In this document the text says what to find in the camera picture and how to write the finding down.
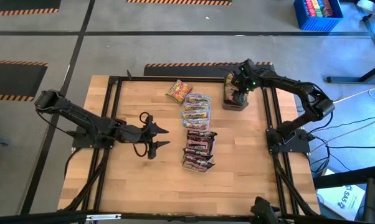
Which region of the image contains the blue plastic crate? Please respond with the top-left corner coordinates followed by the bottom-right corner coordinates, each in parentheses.
top-left (293, 0), bottom-right (344, 32)

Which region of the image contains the black aluminium table frame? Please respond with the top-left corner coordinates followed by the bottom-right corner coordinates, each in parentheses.
top-left (58, 70), bottom-right (321, 224)

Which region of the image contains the white object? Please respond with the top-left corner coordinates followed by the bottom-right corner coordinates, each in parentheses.
top-left (357, 0), bottom-right (375, 13)

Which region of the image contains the white cardboard box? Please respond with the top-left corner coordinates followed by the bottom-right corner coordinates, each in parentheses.
top-left (316, 184), bottom-right (366, 222)

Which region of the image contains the silver aluminium bracket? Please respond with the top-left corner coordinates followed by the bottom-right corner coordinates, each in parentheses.
top-left (86, 213), bottom-right (122, 222)

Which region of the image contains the yellow-green snack packet top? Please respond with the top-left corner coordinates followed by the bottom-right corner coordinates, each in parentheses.
top-left (164, 79), bottom-right (193, 105)

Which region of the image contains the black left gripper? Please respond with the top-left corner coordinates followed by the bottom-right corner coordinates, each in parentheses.
top-left (123, 114), bottom-right (171, 160)

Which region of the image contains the grey plastic bin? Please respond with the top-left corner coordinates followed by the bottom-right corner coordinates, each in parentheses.
top-left (221, 73), bottom-right (250, 111)

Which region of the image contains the black metal beam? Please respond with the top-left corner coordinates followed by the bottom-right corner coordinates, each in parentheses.
top-left (313, 164), bottom-right (375, 190)

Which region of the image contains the yellow green box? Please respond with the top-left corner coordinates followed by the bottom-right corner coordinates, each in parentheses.
top-left (311, 0), bottom-right (324, 18)

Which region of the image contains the yellow floor cable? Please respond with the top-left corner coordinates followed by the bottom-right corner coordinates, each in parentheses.
top-left (333, 82), bottom-right (375, 104)

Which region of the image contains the black floor cable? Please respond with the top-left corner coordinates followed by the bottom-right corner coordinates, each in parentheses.
top-left (311, 143), bottom-right (375, 175)

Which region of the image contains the clear plastic bin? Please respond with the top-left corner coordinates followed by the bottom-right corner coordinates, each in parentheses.
top-left (179, 92), bottom-right (213, 132)
top-left (180, 129), bottom-right (219, 174)

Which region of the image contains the black desk leg frame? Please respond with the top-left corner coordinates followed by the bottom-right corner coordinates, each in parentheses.
top-left (326, 0), bottom-right (375, 85)

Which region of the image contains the brown box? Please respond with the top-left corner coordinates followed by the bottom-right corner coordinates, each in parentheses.
top-left (322, 0), bottom-right (335, 18)

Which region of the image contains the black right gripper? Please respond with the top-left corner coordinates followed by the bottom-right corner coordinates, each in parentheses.
top-left (229, 58), bottom-right (263, 105)

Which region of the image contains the pink chili ramen noodle pack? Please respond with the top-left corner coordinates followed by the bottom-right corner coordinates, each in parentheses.
top-left (223, 73), bottom-right (239, 104)

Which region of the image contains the black hazard-striped floor mat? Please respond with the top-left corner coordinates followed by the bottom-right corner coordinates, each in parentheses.
top-left (0, 0), bottom-right (62, 18)
top-left (0, 59), bottom-right (49, 103)
top-left (126, 0), bottom-right (234, 6)
top-left (143, 61), bottom-right (277, 80)

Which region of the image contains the red box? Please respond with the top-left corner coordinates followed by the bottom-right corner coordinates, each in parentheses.
top-left (304, 0), bottom-right (315, 18)

